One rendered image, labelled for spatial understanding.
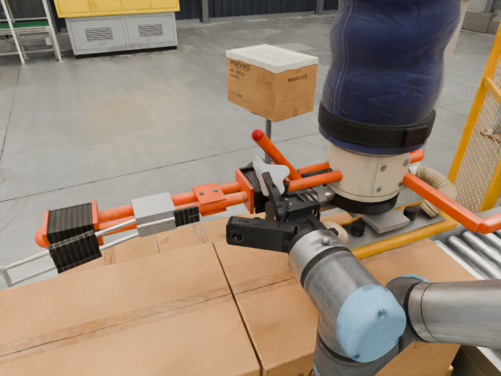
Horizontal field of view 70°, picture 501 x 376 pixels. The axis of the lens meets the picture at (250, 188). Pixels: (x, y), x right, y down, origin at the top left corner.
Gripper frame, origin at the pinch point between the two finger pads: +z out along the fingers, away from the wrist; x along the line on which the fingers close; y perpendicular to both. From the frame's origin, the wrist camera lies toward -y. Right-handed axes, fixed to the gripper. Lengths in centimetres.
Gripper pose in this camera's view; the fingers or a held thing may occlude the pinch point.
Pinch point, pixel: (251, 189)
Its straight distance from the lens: 71.7
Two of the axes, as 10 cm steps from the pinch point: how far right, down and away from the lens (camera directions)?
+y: 9.3, -2.0, 3.1
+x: 0.0, -8.4, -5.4
